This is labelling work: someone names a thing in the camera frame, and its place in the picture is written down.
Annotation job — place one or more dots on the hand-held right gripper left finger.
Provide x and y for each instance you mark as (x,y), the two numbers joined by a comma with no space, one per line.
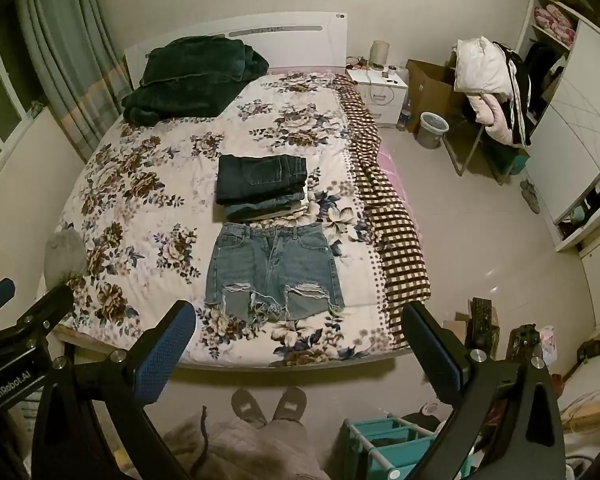
(162,360)

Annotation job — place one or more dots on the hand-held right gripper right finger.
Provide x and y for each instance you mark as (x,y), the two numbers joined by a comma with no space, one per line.
(431,357)

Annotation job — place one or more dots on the light blue ripped denim shorts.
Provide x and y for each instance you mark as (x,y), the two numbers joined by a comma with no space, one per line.
(272,272)

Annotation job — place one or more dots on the pink tape roll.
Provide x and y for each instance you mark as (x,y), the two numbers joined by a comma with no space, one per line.
(431,408)

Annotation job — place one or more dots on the grey fluffy cloth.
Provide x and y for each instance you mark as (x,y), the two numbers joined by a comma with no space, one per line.
(66,257)

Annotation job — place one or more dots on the black keyboard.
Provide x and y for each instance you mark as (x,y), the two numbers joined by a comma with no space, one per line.
(481,322)

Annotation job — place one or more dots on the black device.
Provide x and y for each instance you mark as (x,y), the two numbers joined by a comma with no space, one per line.
(524,342)

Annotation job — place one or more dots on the teal fabric storage rack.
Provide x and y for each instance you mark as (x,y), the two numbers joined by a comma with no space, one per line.
(390,442)

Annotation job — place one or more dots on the person's left slipper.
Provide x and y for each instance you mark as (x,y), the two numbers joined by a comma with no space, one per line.
(248,407)

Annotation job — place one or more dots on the person's slipper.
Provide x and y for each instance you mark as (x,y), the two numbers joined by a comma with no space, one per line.
(248,407)
(289,404)

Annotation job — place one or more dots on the white pink packet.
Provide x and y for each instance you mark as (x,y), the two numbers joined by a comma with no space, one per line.
(547,342)

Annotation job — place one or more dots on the person's right slipper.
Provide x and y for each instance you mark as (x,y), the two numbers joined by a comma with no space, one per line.
(289,404)

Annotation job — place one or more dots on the person's beige trouser legs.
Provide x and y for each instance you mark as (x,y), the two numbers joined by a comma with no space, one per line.
(260,452)

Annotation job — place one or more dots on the floral printed blanket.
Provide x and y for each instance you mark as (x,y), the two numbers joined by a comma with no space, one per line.
(145,200)

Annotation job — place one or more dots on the brown checked bed sheet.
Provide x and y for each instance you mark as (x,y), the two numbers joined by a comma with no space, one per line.
(385,210)

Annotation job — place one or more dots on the dark small box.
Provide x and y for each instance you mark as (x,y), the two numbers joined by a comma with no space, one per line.
(594,349)

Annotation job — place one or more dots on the wooden board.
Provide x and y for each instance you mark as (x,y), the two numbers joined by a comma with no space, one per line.
(592,407)

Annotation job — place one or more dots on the pair of grey shoes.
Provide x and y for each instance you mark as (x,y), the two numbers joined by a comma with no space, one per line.
(531,196)

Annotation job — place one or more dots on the folded blue jeans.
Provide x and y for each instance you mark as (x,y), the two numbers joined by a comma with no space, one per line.
(275,205)

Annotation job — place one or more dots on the metal folding chair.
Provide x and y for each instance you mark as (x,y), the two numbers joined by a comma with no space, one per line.
(462,155)

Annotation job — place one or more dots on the folded dark jeans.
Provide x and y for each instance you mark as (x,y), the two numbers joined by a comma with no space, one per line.
(260,177)

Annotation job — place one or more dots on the green plastic tub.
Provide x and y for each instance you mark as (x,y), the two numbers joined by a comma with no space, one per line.
(512,162)

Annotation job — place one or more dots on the grey waste bin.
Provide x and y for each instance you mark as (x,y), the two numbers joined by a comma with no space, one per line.
(431,131)

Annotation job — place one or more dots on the clear water bottle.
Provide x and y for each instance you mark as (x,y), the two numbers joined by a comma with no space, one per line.
(404,116)

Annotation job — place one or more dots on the pale pink garment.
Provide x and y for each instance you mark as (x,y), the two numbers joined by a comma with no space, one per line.
(497,120)

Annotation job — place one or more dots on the grey green curtain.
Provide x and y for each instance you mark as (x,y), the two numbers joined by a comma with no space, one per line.
(67,55)

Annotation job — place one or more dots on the white nightstand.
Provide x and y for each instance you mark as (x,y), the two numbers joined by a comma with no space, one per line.
(380,97)

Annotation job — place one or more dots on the brown cardboard box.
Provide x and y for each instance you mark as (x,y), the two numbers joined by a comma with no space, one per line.
(432,87)

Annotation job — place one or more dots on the white wardrobe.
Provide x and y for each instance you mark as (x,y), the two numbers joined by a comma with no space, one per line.
(575,125)

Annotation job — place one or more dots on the dark green fleece blanket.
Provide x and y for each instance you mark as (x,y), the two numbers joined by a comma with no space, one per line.
(190,80)

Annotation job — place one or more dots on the black jacket with white stripes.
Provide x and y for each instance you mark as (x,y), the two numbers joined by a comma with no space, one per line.
(517,92)

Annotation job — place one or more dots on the white padded jacket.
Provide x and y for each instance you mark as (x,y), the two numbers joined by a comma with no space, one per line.
(480,67)

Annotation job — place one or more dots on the beige table lamp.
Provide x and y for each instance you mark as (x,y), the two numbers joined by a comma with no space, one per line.
(380,51)

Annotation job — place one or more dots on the floral bed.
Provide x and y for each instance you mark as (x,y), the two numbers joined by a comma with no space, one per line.
(290,32)

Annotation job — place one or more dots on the pink folded bedding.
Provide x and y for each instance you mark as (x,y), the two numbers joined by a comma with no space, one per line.
(555,21)

